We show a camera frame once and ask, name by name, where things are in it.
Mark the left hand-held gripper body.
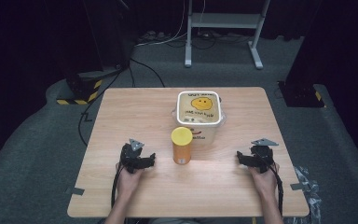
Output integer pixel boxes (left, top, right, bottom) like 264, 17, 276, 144
119, 138, 147, 175

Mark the black stand base striped edge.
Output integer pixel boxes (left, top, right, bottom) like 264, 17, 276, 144
277, 79, 326, 109
55, 68, 104, 106

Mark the white plastic bin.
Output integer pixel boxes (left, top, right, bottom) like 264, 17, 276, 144
172, 90, 227, 147

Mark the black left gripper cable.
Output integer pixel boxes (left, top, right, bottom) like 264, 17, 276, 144
110, 162, 125, 210

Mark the orange bottle with yellow cap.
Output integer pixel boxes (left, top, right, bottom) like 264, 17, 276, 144
171, 126, 194, 166

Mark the clear plastic sheet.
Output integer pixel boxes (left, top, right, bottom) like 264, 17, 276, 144
293, 165, 324, 217

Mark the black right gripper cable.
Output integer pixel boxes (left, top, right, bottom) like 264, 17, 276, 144
268, 161, 285, 217

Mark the white metal stand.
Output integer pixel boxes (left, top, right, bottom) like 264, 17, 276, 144
184, 0, 272, 70

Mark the person's right hand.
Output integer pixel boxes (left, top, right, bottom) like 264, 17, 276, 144
247, 161, 282, 199

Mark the grey tape strip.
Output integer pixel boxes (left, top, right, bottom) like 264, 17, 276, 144
64, 186, 86, 197
289, 181, 309, 191

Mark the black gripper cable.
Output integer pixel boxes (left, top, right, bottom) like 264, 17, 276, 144
268, 161, 285, 217
110, 162, 125, 210

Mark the yellow smiley plastic bag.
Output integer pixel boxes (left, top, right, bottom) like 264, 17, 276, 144
178, 92, 221, 123

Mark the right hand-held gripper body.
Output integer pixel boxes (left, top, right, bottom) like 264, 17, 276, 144
249, 137, 280, 175

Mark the white cable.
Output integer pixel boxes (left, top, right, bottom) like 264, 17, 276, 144
133, 0, 189, 49

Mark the person's left hand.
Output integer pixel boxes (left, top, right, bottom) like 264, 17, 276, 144
115, 161, 145, 200

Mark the black floor cable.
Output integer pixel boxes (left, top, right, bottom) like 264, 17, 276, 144
77, 60, 131, 147
129, 57, 166, 88

